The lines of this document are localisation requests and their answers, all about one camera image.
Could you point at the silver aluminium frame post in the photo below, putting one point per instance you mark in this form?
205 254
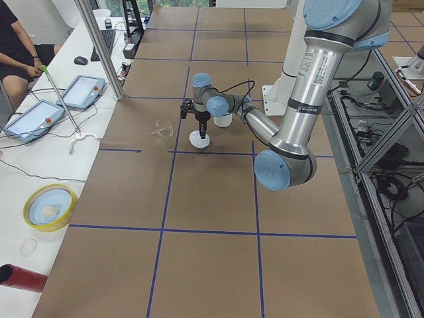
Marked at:
90 22

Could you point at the white enamel mug lid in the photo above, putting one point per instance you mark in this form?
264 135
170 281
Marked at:
197 141

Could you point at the person in black shirt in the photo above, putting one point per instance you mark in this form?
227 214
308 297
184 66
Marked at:
21 60

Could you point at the teach pendant tablet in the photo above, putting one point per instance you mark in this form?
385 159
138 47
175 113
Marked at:
35 122
83 91

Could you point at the yellow tape roll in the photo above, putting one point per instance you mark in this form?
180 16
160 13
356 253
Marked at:
56 225

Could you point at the black computer mouse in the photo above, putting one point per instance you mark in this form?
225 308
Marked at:
80 60

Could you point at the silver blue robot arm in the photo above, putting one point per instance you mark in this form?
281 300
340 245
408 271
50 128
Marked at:
333 28
209 102

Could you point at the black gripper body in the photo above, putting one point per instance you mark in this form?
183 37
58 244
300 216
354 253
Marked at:
201 117

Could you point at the far teach pendant tablet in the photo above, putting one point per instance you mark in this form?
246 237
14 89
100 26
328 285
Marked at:
83 91

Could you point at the white enamel mug blue rim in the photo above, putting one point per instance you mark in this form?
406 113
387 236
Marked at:
223 121

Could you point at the clear glass funnel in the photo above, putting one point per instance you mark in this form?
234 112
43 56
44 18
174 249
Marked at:
163 129

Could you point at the red cylinder tube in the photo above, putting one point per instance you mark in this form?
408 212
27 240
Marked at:
21 278

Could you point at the near teach pendant tablet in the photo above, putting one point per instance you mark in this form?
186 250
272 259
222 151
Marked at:
35 122

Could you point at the light blue plate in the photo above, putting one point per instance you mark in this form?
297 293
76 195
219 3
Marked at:
49 206

